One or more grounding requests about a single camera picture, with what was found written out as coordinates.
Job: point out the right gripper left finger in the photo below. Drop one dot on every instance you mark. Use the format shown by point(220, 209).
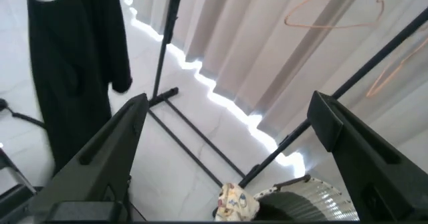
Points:
point(83, 190)

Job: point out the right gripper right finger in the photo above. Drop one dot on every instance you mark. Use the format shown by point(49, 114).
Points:
point(401, 190)

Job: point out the pink clothes hanger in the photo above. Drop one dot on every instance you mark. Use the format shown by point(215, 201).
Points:
point(334, 26)
point(384, 80)

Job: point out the black garment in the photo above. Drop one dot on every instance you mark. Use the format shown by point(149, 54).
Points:
point(67, 67)

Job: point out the white laundry basket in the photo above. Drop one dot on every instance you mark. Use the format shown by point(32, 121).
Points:
point(321, 200)

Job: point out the black clothes rack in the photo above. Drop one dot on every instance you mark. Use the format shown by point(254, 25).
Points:
point(168, 26)

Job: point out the cream printed garment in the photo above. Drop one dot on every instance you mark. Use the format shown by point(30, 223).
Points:
point(234, 204)

